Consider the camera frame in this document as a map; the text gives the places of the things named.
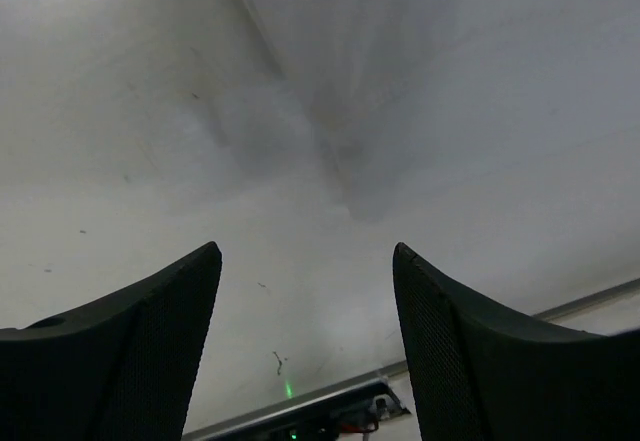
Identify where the white skirt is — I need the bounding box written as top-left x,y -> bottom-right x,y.
231,0 -> 639,214

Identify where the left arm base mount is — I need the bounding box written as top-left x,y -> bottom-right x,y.
182,376 -> 410,440

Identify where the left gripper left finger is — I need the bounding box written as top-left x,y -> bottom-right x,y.
1,242 -> 222,440

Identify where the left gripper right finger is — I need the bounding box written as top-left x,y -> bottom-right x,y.
393,243 -> 639,441

